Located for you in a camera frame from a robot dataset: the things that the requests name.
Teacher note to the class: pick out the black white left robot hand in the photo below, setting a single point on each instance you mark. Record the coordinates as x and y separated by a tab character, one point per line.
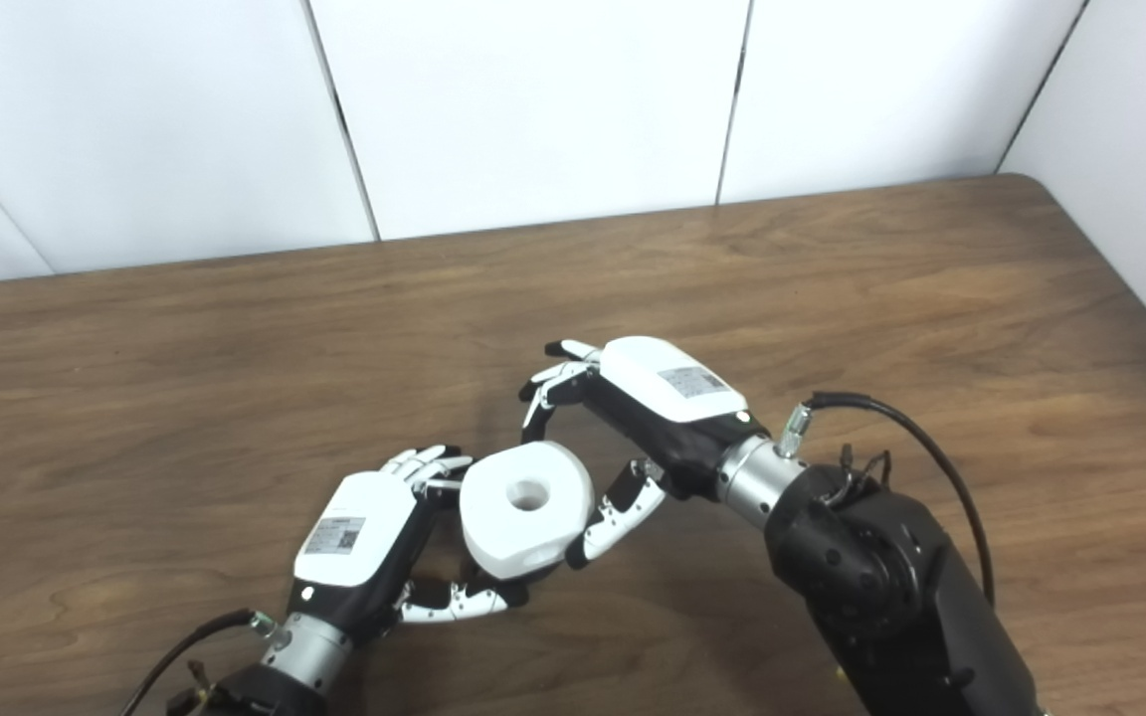
354	537

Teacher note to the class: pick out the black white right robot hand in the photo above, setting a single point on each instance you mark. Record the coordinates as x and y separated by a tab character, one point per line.
668	398

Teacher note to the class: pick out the round white piece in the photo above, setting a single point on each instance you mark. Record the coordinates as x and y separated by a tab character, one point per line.
503	532

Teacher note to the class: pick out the black flanged holder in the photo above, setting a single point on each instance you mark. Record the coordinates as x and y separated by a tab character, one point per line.
533	580

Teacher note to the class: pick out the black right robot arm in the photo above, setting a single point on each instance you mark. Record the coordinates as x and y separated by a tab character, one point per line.
881	587

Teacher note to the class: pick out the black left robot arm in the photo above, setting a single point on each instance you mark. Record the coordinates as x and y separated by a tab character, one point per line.
285	671

